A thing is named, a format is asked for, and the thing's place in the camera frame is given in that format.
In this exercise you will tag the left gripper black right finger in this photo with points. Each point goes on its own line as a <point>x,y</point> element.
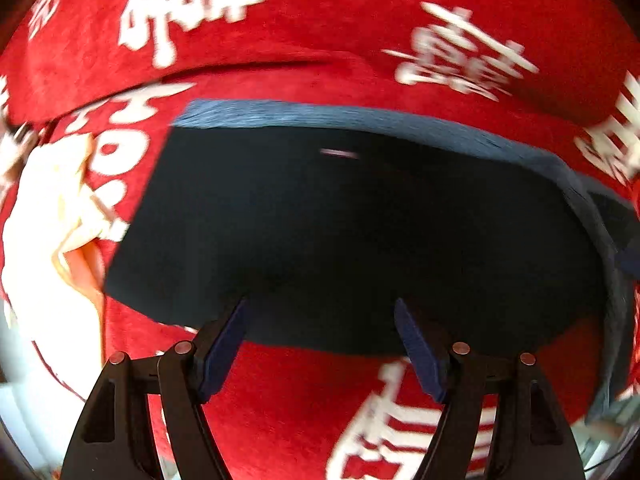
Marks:
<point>531,438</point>

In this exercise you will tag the cream folded cloth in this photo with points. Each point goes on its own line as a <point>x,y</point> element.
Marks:
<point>53,271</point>

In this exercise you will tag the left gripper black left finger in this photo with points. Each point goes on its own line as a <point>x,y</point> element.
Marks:
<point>114,437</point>

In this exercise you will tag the black pants with blue trim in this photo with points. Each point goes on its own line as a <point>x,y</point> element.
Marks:
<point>322,217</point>

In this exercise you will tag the red sofa cover white characters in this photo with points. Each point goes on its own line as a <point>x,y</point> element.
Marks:
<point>560,75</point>

